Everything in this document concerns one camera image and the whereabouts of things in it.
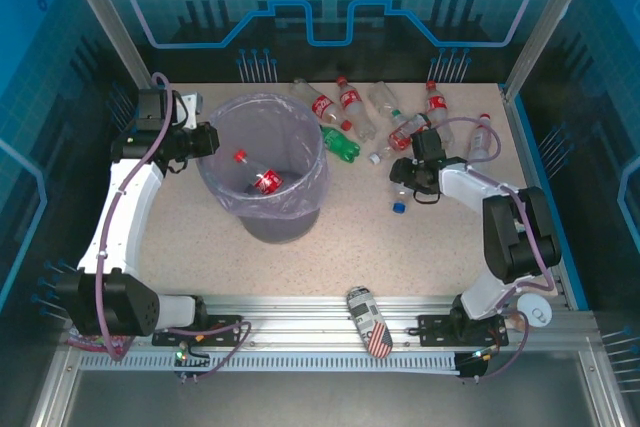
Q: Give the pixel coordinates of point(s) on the white-cap red label bottle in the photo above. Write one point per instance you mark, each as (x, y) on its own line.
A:
(479, 139)

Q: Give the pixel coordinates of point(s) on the clear blue-cap bottle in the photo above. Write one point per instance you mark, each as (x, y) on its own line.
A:
(399, 207)

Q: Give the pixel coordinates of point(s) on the small circuit board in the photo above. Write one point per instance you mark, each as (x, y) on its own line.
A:
(470, 369)
(192, 362)

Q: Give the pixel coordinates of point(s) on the aluminium rail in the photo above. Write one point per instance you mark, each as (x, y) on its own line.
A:
(300, 317)

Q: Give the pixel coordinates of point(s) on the red printed packet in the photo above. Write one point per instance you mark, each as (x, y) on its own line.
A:
(85, 342)

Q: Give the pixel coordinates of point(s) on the cola bottle red label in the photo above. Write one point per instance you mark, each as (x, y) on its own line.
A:
(352, 102)
(322, 107)
(267, 182)
(436, 104)

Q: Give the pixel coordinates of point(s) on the clear unlabelled plastic bottle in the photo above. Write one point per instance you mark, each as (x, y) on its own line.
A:
(382, 97)

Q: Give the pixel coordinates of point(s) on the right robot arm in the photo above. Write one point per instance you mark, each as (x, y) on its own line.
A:
(470, 182)

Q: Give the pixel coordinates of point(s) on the green plastic soda bottle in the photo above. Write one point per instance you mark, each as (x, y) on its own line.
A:
(340, 144)

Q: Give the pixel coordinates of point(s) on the small clear white-cap bottle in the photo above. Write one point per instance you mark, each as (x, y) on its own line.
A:
(375, 158)

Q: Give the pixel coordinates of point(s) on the crushed red green label bottle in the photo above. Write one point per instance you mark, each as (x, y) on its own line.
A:
(405, 134)

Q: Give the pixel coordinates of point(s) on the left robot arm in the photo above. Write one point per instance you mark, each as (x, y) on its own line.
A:
(125, 207)

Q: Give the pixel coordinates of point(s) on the newsprint flag pattern pouch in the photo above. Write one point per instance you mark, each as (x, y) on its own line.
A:
(370, 322)

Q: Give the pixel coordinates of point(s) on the purple translucent bin bag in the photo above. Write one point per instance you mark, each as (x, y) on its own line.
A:
(300, 147)

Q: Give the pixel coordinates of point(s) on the grey mesh waste bin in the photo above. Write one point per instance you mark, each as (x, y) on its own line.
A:
(280, 229)

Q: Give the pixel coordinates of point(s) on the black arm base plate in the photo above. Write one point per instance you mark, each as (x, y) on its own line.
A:
(435, 329)
(225, 324)

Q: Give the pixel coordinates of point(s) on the aluminium frame post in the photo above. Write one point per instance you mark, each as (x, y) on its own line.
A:
(547, 22)
(107, 17)

